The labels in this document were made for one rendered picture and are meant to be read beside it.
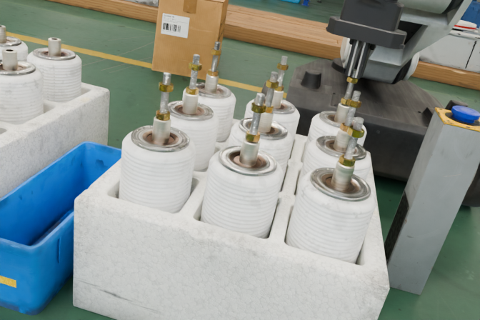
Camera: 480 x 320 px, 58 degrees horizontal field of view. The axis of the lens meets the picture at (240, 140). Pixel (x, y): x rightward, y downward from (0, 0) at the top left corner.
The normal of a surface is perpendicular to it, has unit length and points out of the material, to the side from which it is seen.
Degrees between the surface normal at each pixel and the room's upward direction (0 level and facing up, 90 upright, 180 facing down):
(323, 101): 45
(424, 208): 90
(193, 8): 90
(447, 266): 0
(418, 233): 90
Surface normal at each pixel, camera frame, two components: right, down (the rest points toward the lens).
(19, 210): 0.97, 0.20
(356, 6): -0.44, 0.30
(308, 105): -0.01, -0.36
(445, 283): 0.17, -0.90
